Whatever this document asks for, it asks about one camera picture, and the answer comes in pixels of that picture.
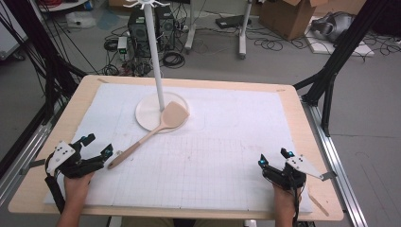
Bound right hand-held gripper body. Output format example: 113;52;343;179
261;154;338;191

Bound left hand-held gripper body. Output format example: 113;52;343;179
45;140;106;180

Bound beige wooden spatula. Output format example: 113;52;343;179
107;100;191;170

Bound white hook stand rack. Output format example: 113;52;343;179
122;0;191;133

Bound person's right hand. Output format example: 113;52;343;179
271;183;304;216

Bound person's left hand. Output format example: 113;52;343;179
63;171;96;208

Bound light wooden table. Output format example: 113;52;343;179
8;74;345;222

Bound white gridded mat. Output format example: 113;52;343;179
43;82;314;214

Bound small white power box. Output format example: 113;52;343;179
116;36;129;55

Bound person's legs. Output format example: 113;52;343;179
120;217;244;227

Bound white flat board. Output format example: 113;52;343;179
304;15;376;58

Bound black computer tower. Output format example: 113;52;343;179
155;5;176;52
127;9;153;60

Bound clear plastic bag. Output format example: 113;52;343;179
64;10;97;29

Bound white stand leg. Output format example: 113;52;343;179
183;0;199;54
237;0;253;61

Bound grey bag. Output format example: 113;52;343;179
310;11;357;44

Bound cardboard box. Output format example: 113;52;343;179
258;0;329;42

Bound round white table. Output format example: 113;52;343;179
37;0;90;13

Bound flat black device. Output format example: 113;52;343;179
215;14;253;29

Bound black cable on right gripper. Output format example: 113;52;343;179
291;183;303;227

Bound black strap on left gripper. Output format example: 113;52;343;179
44;174;66;216

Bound aluminium rail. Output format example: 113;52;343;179
302;99;369;227
0;122;54;207

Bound black metal frame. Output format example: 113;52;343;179
292;0;391;138
0;0;88;125

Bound coiled black cable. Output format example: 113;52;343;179
103;38;119;53
162;50;186;70

